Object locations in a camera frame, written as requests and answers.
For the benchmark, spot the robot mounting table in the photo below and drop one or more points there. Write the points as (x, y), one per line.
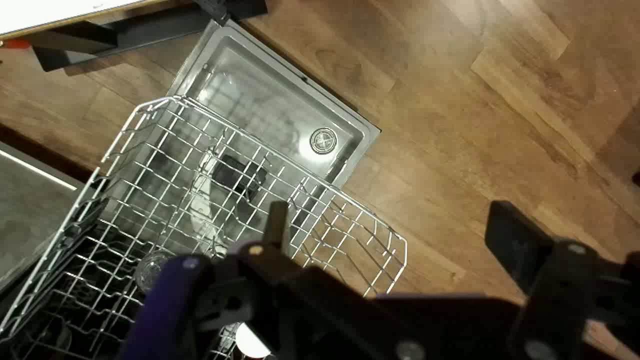
(101, 33)

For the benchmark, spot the white ceramic mug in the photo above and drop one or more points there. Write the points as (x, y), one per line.
(253, 341)

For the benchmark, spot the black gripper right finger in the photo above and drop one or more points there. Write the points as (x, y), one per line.
(561, 292)

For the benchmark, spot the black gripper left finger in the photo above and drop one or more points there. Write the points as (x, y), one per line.
(281, 300)

